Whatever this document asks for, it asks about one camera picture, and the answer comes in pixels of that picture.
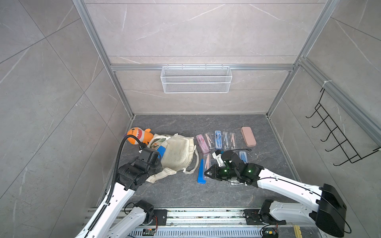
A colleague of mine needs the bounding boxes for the purple pink compass case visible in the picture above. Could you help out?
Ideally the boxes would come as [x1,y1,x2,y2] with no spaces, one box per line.
[196,134,210,154]

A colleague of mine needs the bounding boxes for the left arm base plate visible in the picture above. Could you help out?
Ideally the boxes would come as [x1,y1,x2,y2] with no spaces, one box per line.
[152,209,168,226]

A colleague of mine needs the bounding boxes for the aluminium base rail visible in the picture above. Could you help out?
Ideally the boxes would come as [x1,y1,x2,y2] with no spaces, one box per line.
[86,207,329,229]

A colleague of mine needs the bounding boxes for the orange shark plush toy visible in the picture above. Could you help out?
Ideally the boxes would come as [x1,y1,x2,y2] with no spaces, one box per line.
[125,127,154,145]

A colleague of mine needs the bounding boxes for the blue box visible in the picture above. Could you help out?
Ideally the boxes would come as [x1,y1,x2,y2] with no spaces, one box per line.
[239,151,248,164]

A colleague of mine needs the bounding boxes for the white wire mesh basket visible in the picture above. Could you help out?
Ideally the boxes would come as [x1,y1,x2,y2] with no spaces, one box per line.
[160,66,233,94]

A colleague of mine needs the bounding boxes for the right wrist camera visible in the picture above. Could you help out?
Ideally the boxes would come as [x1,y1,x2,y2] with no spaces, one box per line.
[212,150,243,167]

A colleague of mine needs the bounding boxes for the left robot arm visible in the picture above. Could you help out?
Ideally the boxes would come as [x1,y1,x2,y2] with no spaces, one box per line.
[77,135,163,238]

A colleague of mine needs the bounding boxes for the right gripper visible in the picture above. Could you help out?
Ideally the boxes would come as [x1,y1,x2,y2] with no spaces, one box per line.
[204,164,239,180]

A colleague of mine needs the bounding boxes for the floral canvas tote bag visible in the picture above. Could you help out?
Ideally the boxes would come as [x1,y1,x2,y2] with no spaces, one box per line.
[146,134,200,183]

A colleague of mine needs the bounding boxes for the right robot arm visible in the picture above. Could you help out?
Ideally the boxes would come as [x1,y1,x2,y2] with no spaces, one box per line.
[204,161,352,238]

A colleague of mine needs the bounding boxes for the black wire hook rack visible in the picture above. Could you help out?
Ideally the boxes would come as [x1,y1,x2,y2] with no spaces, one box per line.
[305,89,381,167]

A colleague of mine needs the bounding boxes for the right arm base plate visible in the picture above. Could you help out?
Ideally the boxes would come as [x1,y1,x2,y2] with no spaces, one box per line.
[243,209,287,225]

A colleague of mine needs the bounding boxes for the cases inside bag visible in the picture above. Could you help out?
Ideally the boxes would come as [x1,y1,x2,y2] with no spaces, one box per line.
[157,146,166,159]

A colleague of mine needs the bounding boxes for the clear case white label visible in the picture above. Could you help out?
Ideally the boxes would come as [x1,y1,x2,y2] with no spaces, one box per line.
[230,180,245,186]

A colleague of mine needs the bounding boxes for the pink glasses case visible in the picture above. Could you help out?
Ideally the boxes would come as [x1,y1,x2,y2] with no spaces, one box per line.
[241,127,257,147]

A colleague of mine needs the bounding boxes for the clear case pink compass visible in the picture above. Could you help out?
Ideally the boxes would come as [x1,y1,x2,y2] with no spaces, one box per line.
[205,132,215,150]

